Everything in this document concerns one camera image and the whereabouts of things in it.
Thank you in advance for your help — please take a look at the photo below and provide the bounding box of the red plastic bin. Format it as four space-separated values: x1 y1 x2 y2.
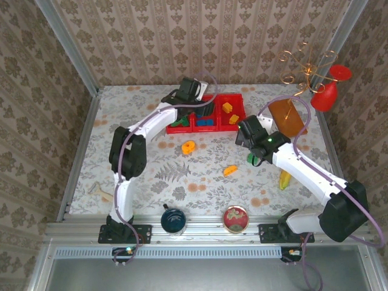
217 93 246 132
191 95 221 133
166 104 195 134

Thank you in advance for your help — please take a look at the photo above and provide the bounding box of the brown wooden board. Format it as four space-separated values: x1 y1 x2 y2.
269 98 309 139

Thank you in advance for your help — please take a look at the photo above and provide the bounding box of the yellow banana toy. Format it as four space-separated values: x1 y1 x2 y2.
278 170 292 191

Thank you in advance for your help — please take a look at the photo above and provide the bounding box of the floral tablecloth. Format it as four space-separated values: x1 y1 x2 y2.
69 84 343 216

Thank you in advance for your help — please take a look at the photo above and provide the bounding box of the red goblet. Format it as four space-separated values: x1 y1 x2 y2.
310 64 353 113

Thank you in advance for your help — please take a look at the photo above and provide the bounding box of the round red gold tin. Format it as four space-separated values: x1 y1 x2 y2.
222 205 250 234

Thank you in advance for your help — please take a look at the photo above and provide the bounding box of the dark blue mug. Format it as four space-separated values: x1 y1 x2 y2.
160 203 187 236

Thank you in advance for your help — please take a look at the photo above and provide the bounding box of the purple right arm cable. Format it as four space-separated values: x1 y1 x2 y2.
257 95 383 291

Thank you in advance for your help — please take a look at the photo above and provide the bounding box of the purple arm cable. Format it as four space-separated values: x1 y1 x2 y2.
113 72 219 267
257 95 383 291

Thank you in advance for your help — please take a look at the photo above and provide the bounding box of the copper wire tree ornament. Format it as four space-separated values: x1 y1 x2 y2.
277 42 339 121

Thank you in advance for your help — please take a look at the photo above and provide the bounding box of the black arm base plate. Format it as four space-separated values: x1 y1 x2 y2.
98 223 152 245
258 223 316 245

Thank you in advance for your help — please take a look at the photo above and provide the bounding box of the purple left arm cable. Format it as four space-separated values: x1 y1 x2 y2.
113 72 219 267

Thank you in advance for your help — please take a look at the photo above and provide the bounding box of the aluminium frame rail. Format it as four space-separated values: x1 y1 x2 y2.
45 213 373 245

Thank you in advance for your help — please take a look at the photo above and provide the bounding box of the aluminium side rail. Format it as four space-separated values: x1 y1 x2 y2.
57 90 101 222

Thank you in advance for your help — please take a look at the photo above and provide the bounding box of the aluminium frame post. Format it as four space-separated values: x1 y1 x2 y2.
35 0 101 95
312 0 369 89

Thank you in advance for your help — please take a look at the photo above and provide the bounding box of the white slotted cable duct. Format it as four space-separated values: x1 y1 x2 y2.
54 246 283 259

